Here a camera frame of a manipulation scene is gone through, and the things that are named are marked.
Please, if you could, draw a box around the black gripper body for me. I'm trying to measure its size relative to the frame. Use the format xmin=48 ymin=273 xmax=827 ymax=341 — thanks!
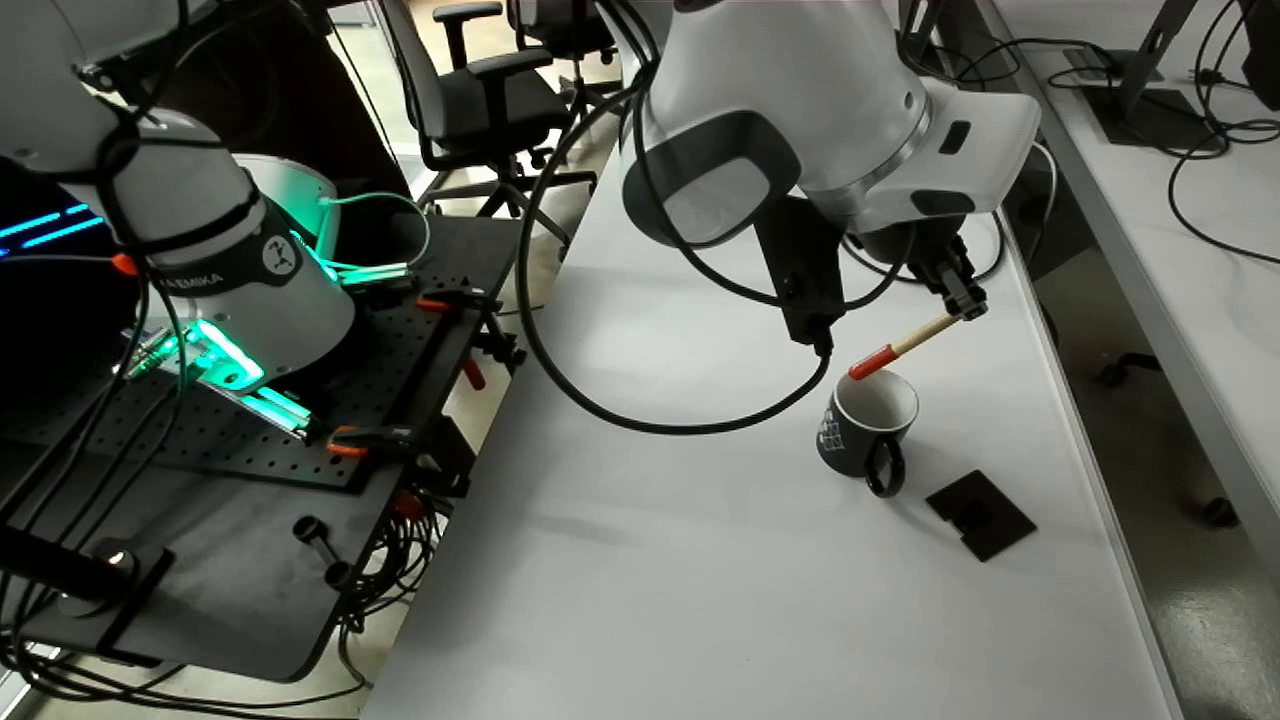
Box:
xmin=847 ymin=214 xmax=989 ymax=274

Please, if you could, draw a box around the red capped beige pen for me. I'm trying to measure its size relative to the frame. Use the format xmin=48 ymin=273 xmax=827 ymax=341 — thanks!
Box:
xmin=844 ymin=309 xmax=964 ymax=383

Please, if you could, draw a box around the black mug white print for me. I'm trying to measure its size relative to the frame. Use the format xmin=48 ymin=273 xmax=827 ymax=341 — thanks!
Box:
xmin=811 ymin=364 xmax=925 ymax=503

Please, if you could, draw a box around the black flat square card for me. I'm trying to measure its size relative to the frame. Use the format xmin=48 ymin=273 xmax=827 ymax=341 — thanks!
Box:
xmin=920 ymin=463 xmax=1042 ymax=568

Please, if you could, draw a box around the monitor stand with plate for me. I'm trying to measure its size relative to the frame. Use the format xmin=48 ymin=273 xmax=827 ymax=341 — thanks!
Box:
xmin=1075 ymin=0 xmax=1231 ymax=152

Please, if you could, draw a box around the black office chair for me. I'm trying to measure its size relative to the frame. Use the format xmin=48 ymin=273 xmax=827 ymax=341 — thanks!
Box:
xmin=498 ymin=0 xmax=633 ymax=62
xmin=375 ymin=0 xmax=607 ymax=229

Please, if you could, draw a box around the black screw knob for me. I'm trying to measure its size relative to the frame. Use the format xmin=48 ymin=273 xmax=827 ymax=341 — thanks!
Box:
xmin=289 ymin=513 xmax=365 ymax=599

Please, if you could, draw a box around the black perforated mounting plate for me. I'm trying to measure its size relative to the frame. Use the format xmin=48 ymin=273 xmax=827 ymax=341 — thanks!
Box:
xmin=0 ymin=206 xmax=530 ymax=687

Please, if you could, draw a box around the black looped table cable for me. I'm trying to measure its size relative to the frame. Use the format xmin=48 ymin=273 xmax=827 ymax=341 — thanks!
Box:
xmin=976 ymin=206 xmax=1011 ymax=289

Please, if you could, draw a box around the long black desk cable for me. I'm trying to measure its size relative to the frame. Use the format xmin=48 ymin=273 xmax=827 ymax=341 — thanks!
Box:
xmin=1158 ymin=111 xmax=1280 ymax=273

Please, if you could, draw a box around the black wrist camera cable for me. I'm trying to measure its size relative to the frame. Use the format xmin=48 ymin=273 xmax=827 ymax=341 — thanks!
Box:
xmin=507 ymin=0 xmax=840 ymax=439

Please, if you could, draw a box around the black clamp orange handle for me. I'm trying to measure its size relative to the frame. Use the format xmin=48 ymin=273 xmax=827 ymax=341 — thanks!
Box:
xmin=318 ymin=418 xmax=461 ymax=471
xmin=411 ymin=278 xmax=528 ymax=401

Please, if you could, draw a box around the white looped cable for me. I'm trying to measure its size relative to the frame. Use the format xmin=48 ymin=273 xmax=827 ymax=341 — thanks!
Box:
xmin=316 ymin=188 xmax=441 ymax=290

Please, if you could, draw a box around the black cable bundle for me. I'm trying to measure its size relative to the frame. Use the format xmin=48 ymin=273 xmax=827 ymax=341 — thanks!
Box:
xmin=326 ymin=485 xmax=453 ymax=639

